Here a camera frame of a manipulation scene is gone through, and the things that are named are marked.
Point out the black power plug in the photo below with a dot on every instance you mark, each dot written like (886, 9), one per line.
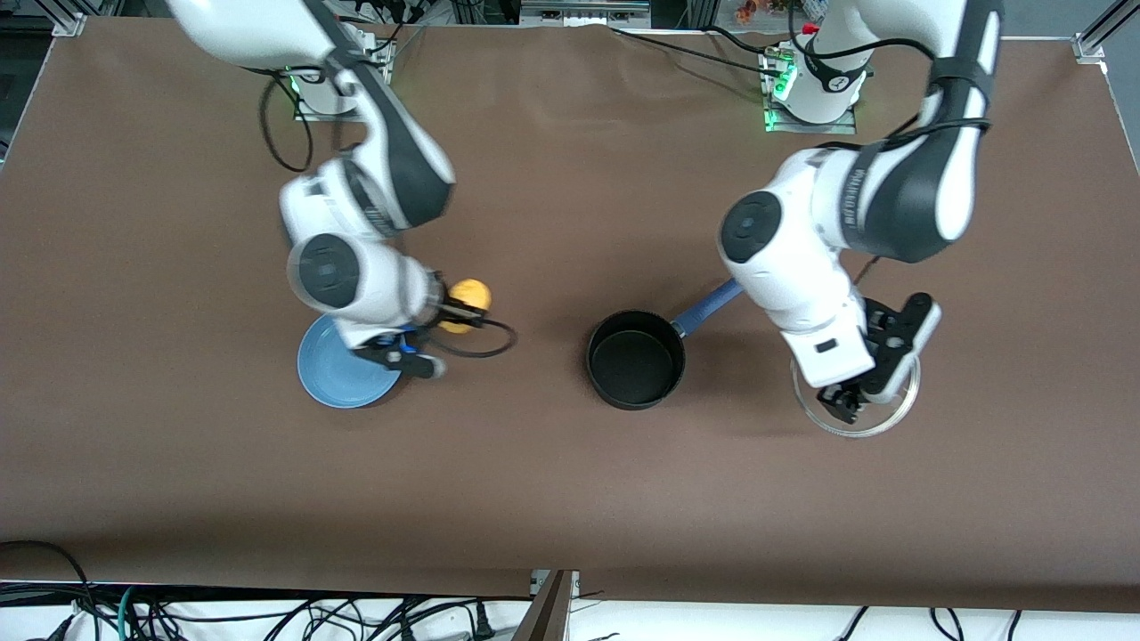
(483, 620)

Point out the glass lid with blue knob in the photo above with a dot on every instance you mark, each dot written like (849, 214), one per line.
(895, 414)

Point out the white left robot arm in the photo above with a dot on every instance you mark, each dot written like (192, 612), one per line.
(802, 231)

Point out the aluminium profile beam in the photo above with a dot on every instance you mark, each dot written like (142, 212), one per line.
(548, 610)

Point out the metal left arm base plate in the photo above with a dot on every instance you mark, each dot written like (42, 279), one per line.
(842, 127)

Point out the brown table mat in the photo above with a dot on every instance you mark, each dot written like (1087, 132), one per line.
(534, 490)

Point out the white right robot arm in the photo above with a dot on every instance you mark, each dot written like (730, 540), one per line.
(356, 276)

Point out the blue round plate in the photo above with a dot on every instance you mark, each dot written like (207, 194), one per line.
(334, 378)

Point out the yellow potato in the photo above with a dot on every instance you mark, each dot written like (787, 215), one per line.
(472, 291)

